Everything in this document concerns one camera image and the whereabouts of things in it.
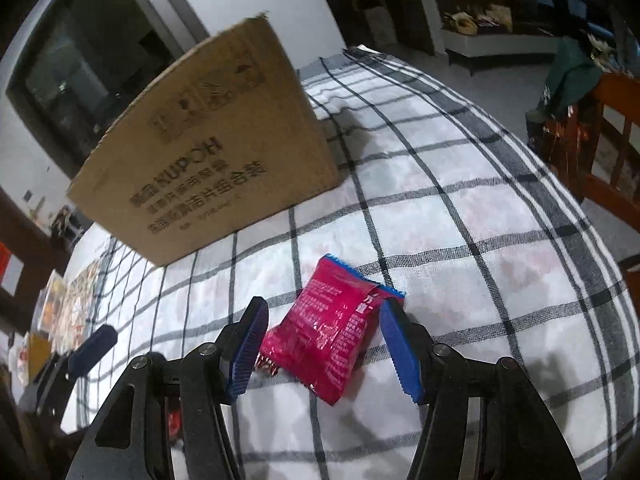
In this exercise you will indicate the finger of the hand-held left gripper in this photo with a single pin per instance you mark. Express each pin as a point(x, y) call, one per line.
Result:
point(92, 350)

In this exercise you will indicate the pile of snack packets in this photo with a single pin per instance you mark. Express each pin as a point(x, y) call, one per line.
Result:
point(82, 300)

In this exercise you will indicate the white shoe rack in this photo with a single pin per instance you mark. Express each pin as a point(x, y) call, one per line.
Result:
point(65, 222)

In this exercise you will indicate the red wooden chair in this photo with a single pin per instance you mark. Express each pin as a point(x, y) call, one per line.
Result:
point(600, 160)

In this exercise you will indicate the wooden tissue box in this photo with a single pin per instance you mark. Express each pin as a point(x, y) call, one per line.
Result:
point(39, 355)

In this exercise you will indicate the white low cabinet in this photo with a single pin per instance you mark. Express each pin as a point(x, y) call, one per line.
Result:
point(500, 45)

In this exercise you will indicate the red snack packet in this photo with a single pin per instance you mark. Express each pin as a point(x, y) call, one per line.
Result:
point(174, 422)

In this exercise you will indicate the red white door poster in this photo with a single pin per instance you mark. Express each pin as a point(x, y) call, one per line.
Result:
point(10, 267)

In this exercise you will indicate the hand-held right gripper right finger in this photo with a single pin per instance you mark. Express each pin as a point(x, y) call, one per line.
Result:
point(402, 355)

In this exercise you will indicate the pink snack packet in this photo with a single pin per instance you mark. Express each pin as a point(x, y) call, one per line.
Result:
point(325, 330)

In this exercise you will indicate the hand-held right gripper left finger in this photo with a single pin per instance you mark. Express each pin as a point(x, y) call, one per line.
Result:
point(247, 350)

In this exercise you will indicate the green cloth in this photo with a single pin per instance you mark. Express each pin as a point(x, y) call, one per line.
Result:
point(565, 77)

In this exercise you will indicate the black white checked tablecloth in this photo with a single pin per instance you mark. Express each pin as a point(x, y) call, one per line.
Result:
point(450, 260)

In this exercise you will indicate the white wall switch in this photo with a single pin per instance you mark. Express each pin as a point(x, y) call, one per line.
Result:
point(27, 195)

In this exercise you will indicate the brown cardboard box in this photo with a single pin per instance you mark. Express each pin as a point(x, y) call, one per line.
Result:
point(210, 160)

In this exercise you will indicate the sliding glass door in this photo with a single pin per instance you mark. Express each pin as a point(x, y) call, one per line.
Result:
point(85, 70)

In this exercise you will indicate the dark wooden door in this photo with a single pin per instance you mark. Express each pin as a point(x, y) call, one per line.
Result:
point(30, 255)

